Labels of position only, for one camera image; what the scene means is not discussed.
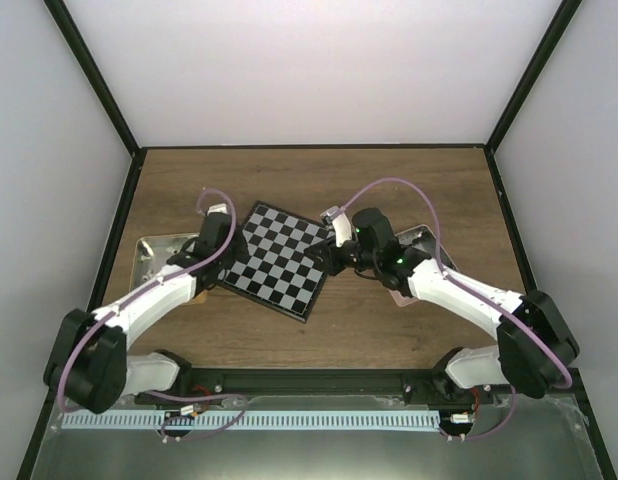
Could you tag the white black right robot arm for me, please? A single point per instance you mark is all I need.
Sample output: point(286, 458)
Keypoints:
point(533, 344)

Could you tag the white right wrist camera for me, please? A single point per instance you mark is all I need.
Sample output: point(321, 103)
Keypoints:
point(336, 219)

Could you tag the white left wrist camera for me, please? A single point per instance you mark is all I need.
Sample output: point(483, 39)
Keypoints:
point(222, 208)

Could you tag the orange rimmed metal tray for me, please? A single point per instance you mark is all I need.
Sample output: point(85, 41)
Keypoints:
point(151, 254)

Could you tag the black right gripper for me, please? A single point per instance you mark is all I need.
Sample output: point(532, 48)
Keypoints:
point(328, 255)

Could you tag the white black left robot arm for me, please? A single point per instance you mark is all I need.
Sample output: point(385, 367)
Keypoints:
point(90, 366)

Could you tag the black enclosure frame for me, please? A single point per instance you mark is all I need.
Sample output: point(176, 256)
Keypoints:
point(233, 332)

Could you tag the black and white chessboard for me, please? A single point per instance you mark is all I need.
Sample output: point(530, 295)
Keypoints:
point(278, 274)

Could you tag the pink rimmed metal tray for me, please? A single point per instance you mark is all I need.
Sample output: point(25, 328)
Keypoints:
point(420, 237)

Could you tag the light blue slotted cable duct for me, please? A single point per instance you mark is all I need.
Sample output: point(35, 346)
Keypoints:
point(410, 420)

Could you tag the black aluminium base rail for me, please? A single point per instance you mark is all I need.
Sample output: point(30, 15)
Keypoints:
point(417, 386)

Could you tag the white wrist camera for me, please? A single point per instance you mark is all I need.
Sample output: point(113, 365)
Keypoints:
point(336, 219)
point(222, 208)

